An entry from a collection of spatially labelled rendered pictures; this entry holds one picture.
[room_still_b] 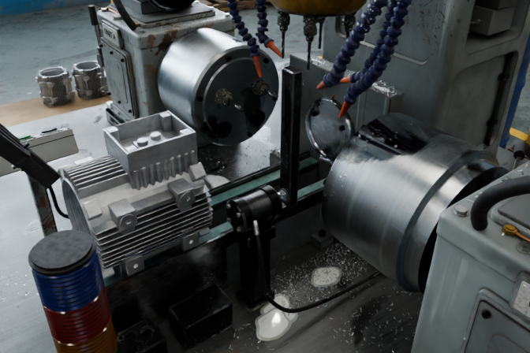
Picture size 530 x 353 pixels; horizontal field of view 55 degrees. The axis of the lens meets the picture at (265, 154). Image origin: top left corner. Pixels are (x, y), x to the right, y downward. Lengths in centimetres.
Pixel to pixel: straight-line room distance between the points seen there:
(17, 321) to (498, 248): 82
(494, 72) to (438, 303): 63
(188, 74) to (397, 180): 58
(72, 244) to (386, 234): 44
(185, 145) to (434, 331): 46
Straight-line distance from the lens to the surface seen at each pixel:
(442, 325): 76
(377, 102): 101
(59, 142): 105
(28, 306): 110
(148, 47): 131
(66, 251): 52
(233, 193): 108
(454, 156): 78
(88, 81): 350
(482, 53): 113
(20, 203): 138
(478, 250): 65
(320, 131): 114
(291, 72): 79
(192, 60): 118
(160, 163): 83
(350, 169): 80
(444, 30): 103
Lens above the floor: 154
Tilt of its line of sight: 31 degrees down
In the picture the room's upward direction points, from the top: straight up
